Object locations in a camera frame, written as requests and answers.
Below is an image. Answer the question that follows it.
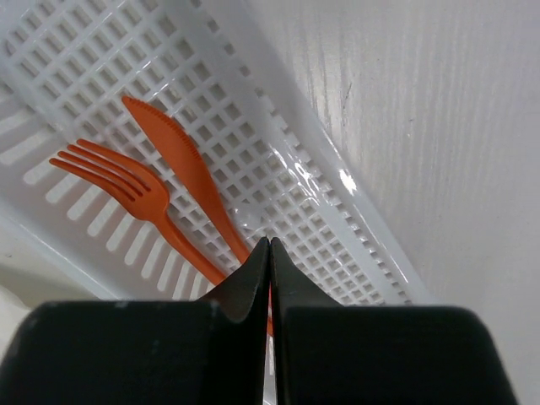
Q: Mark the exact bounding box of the small white utensil tray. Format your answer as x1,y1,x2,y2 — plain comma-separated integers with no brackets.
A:
1,1,435,305

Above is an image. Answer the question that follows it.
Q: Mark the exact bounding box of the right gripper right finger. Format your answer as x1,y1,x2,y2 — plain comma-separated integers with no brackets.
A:
269,239,517,404

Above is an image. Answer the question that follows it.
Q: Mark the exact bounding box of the orange plastic fork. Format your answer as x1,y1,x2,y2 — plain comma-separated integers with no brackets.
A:
49,139,225,285

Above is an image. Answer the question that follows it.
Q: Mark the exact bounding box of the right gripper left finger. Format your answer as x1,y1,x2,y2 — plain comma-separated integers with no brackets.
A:
1,238,270,404

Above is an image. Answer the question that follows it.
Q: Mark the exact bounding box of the orange plastic knife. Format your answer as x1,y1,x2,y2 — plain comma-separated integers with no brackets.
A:
121,94,274,334

